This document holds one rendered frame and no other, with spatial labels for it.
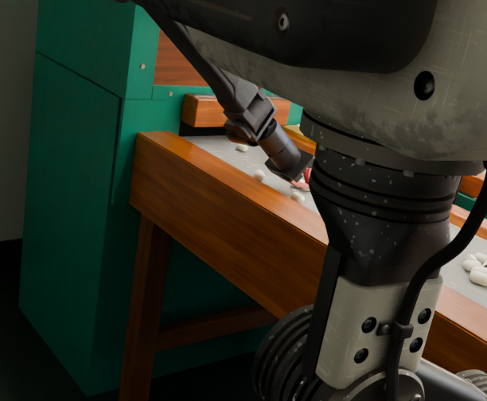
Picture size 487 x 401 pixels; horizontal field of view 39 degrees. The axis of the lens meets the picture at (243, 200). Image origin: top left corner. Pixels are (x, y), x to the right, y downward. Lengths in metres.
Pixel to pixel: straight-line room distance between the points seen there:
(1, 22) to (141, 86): 0.81
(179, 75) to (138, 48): 0.14
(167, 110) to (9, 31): 0.81
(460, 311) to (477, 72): 0.77
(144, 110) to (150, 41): 0.16
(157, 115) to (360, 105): 1.32
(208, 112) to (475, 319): 0.88
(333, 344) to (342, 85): 0.21
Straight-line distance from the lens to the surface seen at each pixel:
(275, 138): 1.36
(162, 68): 1.67
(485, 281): 1.25
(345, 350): 0.52
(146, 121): 1.67
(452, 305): 1.08
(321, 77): 0.41
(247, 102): 1.29
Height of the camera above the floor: 1.20
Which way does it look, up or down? 19 degrees down
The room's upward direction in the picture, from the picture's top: 10 degrees clockwise
